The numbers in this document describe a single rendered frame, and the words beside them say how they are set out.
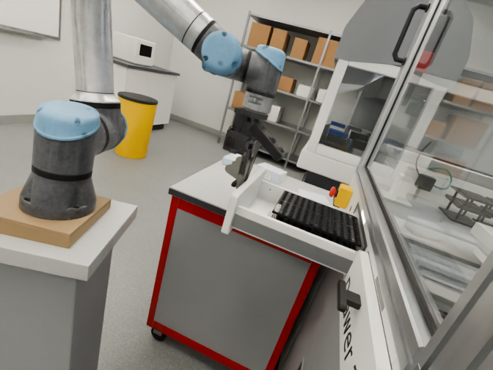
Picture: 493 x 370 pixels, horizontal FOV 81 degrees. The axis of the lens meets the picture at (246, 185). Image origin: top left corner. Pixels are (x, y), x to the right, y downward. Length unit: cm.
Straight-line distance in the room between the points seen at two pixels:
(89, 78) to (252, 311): 91
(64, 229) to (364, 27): 140
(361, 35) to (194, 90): 435
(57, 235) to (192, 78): 509
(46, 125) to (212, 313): 87
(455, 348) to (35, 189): 72
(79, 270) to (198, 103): 504
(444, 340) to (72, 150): 67
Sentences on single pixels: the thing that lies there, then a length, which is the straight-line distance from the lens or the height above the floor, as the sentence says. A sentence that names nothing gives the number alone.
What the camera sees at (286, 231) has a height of 88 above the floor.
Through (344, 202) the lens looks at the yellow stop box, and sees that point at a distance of 110.
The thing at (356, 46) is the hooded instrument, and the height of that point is 143.
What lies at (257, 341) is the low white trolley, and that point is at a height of 28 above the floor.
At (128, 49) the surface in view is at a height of 105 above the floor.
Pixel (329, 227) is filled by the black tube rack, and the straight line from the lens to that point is 75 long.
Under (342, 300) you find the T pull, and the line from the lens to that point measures 50.
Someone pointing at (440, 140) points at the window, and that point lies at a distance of 58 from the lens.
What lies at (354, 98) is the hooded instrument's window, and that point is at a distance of 156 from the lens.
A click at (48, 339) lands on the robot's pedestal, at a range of 92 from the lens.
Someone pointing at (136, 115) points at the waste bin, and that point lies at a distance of 326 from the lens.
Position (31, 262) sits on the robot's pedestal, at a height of 74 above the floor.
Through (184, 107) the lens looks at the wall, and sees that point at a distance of 573.
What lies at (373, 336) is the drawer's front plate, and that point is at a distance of 45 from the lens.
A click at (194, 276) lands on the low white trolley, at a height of 44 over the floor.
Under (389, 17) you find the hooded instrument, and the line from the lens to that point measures 159.
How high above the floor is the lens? 119
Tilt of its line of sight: 20 degrees down
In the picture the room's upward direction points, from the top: 17 degrees clockwise
